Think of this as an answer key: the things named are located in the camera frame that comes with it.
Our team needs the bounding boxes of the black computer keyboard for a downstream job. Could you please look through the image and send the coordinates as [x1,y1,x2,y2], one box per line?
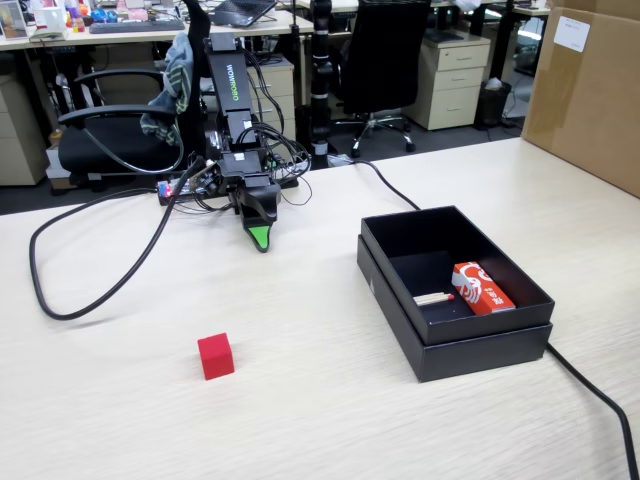
[88,18,187,36]

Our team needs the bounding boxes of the small cardboard floor box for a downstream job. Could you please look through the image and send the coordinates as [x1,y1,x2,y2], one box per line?
[45,128,77,192]

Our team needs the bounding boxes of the thin black wire bundle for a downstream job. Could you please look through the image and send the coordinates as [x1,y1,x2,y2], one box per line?
[242,47,314,207]

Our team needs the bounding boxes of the thick black looped cable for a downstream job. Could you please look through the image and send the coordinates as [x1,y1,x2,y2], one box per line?
[28,162,207,322]

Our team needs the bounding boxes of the beige office desk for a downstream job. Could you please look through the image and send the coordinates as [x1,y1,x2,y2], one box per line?
[0,8,317,52]

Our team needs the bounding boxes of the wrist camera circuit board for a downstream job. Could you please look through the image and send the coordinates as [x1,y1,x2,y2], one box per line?
[187,157,224,197]

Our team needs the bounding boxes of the beige three-drawer cabinet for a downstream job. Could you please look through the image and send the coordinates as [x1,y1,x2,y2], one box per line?
[403,33,492,132]

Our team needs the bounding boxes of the picture frame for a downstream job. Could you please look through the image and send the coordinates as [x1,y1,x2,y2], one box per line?
[0,0,30,41]

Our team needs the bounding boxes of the beige drawer cabinet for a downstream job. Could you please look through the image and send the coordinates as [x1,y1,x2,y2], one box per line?
[245,53,297,147]

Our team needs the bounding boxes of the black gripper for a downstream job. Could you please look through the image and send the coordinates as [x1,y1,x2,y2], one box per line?
[218,151,282,254]

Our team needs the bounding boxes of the black waste bin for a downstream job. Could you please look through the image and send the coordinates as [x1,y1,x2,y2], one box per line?
[473,78,514,130]

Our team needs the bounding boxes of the orange matchbox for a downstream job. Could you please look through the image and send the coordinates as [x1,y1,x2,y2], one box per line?
[451,260,517,317]

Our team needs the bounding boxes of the black mesh office chair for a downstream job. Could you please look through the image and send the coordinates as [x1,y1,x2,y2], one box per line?
[337,0,434,159]

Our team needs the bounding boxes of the blue green striped cloth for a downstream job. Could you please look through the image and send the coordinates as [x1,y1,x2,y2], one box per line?
[139,31,197,147]

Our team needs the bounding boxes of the beige side cabinet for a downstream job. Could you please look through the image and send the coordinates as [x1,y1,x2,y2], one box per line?
[0,74,50,187]

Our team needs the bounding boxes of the black cardboard box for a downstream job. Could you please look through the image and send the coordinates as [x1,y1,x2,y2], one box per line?
[360,204,557,347]

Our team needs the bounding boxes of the red wooden cube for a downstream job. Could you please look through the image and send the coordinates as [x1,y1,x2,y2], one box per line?
[197,332,236,382]

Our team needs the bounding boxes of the black office chair with armrests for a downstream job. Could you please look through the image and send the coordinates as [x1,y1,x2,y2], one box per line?
[56,0,214,194]

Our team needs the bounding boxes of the white shipping label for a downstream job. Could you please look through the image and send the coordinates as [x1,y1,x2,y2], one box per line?
[553,15,592,54]

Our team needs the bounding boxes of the large brown cardboard carton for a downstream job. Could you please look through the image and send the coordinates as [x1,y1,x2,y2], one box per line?
[520,0,640,199]

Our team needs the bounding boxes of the black laptop on stand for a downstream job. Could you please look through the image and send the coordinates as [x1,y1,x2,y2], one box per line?
[208,0,279,28]

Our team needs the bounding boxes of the colourful toy figures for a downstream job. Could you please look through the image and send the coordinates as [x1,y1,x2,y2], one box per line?
[63,0,92,34]

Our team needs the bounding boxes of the thick black power cable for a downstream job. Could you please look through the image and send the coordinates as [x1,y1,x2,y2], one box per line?
[327,158,640,480]

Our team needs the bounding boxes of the black pole with white rings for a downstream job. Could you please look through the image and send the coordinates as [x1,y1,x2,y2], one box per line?
[307,0,335,170]

